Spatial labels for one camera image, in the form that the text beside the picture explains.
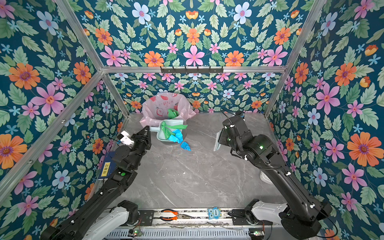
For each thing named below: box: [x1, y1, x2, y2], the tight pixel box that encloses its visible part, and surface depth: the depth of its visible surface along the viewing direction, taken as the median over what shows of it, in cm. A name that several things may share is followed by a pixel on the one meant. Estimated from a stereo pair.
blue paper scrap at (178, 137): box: [168, 129, 183, 143], surface depth 68 cm
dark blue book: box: [98, 151, 117, 179], surface depth 92 cm
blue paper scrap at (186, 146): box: [180, 141, 192, 152], surface depth 100 cm
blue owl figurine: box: [207, 207, 222, 220], surface depth 75 cm
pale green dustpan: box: [149, 119, 184, 141], surface depth 73 cm
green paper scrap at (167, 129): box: [161, 121, 188, 140], surface depth 72 cm
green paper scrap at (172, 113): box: [167, 108, 180, 119], surface depth 93 cm
